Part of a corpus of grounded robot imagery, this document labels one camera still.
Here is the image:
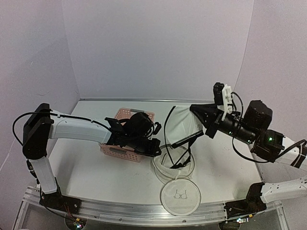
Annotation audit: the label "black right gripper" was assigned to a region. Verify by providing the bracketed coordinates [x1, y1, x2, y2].
[190, 103, 257, 146]

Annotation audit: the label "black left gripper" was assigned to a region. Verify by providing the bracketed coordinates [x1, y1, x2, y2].
[128, 133, 162, 158]

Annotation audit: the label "white bra black straps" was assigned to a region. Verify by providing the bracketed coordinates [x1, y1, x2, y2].
[163, 105, 204, 168]

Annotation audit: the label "white mesh laundry bag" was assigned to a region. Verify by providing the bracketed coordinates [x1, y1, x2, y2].
[152, 144, 201, 216]

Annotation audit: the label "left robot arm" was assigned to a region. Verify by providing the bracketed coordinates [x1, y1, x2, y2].
[12, 103, 162, 209]

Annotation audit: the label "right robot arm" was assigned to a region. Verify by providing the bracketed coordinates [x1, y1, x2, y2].
[190, 100, 307, 212]

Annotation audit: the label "pink plastic basket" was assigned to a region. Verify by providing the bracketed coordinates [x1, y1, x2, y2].
[99, 107, 154, 164]

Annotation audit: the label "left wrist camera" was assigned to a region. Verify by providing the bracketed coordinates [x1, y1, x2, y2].
[153, 122, 162, 135]

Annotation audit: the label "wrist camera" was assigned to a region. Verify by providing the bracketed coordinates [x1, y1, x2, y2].
[213, 82, 235, 121]
[153, 122, 162, 135]

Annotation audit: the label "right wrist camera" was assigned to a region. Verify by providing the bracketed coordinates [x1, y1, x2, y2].
[213, 82, 235, 121]

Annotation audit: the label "aluminium front table rail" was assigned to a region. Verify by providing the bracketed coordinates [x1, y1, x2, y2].
[24, 185, 283, 221]

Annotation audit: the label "aluminium back table rail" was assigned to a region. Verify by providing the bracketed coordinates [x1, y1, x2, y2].
[79, 98, 214, 104]

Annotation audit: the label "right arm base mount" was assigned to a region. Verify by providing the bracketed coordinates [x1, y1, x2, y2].
[224, 182, 267, 220]

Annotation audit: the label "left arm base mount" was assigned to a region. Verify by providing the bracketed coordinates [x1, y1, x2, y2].
[39, 187, 82, 214]

